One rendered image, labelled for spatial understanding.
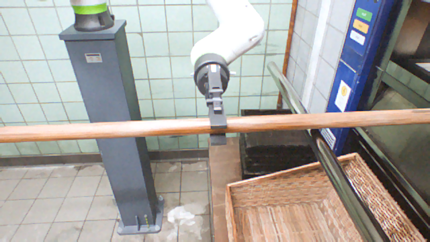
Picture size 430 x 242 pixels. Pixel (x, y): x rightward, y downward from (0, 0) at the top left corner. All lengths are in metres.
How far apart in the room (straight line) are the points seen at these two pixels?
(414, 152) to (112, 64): 1.05
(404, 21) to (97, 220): 1.85
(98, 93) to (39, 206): 1.19
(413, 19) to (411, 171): 0.43
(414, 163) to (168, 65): 1.40
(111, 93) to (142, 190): 0.61
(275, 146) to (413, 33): 0.56
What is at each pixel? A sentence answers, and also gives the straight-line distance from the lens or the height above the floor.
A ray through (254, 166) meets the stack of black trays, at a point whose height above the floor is 0.71.
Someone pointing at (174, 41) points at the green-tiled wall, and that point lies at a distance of 1.73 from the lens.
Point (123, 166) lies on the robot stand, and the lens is 1.45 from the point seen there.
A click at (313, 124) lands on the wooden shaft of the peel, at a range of 0.53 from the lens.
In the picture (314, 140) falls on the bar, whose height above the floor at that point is 1.17.
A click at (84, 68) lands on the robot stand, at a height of 1.06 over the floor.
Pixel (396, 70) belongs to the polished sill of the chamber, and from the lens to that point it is 0.96.
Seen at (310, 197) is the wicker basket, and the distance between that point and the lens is 1.17.
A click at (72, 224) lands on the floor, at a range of 2.01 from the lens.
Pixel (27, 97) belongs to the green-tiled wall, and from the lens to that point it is 2.19.
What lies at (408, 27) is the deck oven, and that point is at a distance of 0.98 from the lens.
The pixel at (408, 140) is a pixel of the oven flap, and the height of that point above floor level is 1.02.
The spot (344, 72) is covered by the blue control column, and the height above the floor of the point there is 1.06.
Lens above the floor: 1.48
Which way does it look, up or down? 34 degrees down
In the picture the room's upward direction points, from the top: straight up
